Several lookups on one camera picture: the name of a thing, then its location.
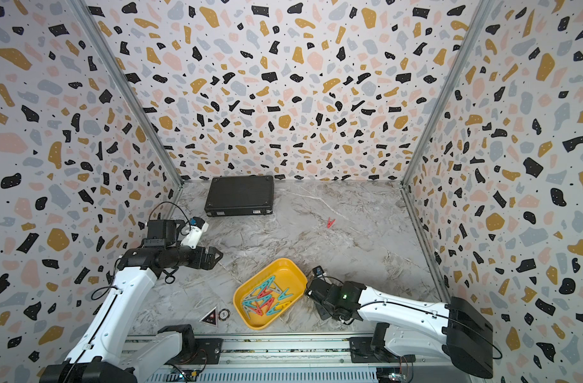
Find yellow plastic storage tray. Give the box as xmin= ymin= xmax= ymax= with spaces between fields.
xmin=232 ymin=258 xmax=307 ymax=330

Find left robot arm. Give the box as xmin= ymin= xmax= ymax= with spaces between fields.
xmin=40 ymin=217 xmax=223 ymax=382

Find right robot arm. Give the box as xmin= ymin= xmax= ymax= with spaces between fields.
xmin=305 ymin=278 xmax=502 ymax=379

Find red clothespin in tray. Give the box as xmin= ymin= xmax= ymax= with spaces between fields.
xmin=251 ymin=287 xmax=273 ymax=299

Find black triangle marker sticker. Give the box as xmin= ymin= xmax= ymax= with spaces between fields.
xmin=200 ymin=307 xmax=219 ymax=327

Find black hard case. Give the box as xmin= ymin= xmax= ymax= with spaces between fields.
xmin=205 ymin=176 xmax=275 ymax=217

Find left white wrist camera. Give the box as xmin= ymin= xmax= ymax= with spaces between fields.
xmin=181 ymin=217 xmax=208 ymax=249

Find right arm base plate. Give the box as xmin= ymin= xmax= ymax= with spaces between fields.
xmin=349 ymin=337 xmax=416 ymax=364

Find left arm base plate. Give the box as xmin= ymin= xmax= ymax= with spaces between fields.
xmin=168 ymin=338 xmax=224 ymax=365

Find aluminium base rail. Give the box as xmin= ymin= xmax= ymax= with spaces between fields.
xmin=118 ymin=332 xmax=489 ymax=383

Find left frame aluminium post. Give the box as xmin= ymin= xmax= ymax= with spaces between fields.
xmin=68 ymin=0 xmax=183 ymax=188

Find frame aluminium post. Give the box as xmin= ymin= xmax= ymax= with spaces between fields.
xmin=400 ymin=0 xmax=493 ymax=187
xmin=68 ymin=0 xmax=183 ymax=188

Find right frame aluminium post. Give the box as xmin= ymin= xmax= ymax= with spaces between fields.
xmin=400 ymin=0 xmax=493 ymax=187

